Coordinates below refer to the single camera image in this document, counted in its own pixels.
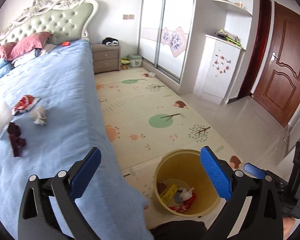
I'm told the yellow trash bin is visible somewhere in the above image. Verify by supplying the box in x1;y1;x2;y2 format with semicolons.
154;149;220;218

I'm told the green tufted headboard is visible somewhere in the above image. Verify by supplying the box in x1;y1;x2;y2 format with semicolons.
0;0;99;46

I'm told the pink pillow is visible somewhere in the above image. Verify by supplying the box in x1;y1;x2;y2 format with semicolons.
8;31;52;61
0;42;17;60

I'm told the white sliding wardrobe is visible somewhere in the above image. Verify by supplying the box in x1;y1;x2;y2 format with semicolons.
138;0;195;83

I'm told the left pink pillow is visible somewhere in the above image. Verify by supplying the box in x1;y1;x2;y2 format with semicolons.
0;42;17;60

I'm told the small orange object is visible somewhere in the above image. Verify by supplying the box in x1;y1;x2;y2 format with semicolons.
62;41;70;47

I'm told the dark maroon wrapper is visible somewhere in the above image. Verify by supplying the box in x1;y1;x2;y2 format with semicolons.
7;122;26;157

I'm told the blue bed sheet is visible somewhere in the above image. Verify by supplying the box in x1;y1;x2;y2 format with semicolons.
0;40;152;239

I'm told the folded white blue blanket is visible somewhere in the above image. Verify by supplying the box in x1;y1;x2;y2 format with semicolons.
11;44;56;68

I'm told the white low cabinet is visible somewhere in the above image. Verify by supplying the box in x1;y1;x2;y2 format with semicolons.
193;35;245;105

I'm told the green white storage box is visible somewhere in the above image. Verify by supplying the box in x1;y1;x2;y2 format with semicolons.
127;54;142;68

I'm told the brown wooden door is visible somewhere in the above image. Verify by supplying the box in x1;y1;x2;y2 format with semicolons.
254;3;300;127

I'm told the red snack bag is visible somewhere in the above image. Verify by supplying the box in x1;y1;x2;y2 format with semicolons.
11;94;40;115

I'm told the right pink pillow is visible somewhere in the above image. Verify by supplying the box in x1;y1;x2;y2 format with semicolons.
8;31;52;61

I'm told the cartoon foam play mat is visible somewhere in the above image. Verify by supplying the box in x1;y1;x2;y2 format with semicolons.
95;68;242;229

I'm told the yellow cardboard box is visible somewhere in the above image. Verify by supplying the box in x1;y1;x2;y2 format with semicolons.
159;184;178;204

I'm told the grey bedside table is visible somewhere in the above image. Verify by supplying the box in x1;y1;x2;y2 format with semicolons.
91;44;121;74

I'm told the black white clothing pile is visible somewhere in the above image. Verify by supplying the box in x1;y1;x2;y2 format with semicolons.
102;37;120;47

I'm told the white tissue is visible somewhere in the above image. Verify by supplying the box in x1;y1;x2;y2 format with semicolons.
30;106;47;125

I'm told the red snack bar wrapper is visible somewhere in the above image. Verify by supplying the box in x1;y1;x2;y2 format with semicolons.
169;193;197;213

